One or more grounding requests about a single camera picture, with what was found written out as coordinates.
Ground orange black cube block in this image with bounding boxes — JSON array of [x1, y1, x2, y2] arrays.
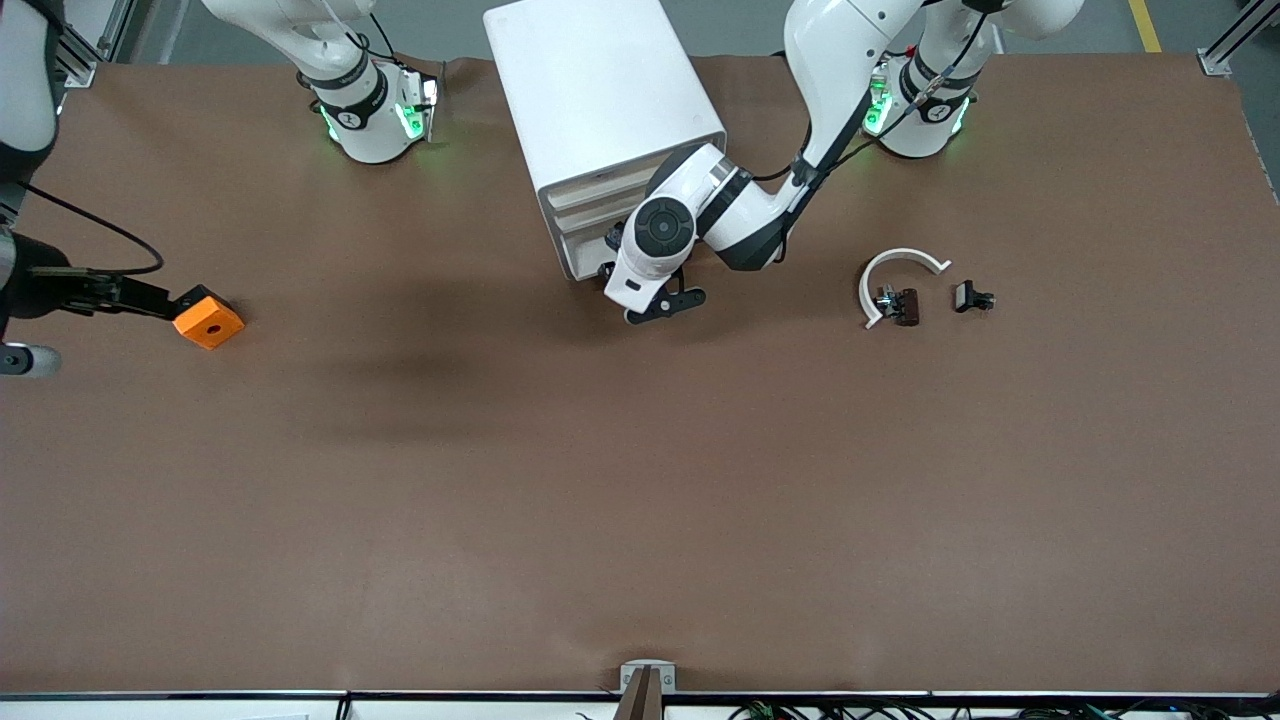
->
[[172, 284, 246, 351]]

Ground brown table cover mat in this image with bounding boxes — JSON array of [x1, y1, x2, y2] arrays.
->
[[0, 52, 1280, 696]]

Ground white curved plastic part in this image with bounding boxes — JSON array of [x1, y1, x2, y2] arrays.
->
[[858, 247, 952, 331]]

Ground brown metal small component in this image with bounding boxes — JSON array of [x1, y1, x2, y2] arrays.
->
[[875, 285, 921, 328]]

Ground aluminium frame post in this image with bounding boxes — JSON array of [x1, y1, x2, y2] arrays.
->
[[55, 0, 136, 89], [1197, 0, 1280, 79]]

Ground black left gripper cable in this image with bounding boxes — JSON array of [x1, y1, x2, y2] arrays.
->
[[750, 10, 991, 186]]

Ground grey metal bracket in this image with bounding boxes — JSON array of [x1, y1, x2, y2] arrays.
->
[[619, 660, 677, 694]]

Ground white table edge rail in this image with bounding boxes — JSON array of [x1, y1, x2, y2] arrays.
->
[[0, 688, 1280, 720]]

